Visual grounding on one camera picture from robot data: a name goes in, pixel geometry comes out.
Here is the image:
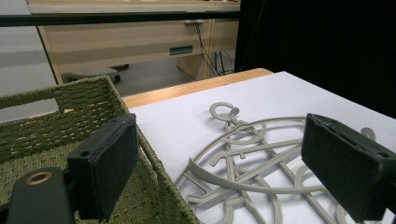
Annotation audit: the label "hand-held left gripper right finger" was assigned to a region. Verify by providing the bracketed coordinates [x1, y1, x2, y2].
[301, 113, 396, 223]

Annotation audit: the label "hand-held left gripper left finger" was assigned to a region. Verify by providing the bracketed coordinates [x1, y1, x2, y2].
[66, 113, 139, 222]

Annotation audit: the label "green woven basket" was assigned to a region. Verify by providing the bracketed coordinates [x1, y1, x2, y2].
[0, 75, 200, 224]

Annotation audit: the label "grey chair base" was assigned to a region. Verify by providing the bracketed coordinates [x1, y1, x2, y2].
[61, 63, 130, 84]

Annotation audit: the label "light wooden desk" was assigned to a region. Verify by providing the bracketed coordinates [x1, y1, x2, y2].
[27, 0, 241, 86]

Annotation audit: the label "black curtain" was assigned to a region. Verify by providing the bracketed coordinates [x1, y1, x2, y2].
[233, 0, 396, 119]

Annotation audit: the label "black horizontal bar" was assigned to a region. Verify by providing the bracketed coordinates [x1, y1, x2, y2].
[0, 11, 241, 28]

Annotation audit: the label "black cables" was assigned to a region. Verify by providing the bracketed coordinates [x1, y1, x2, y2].
[192, 20, 235, 77]

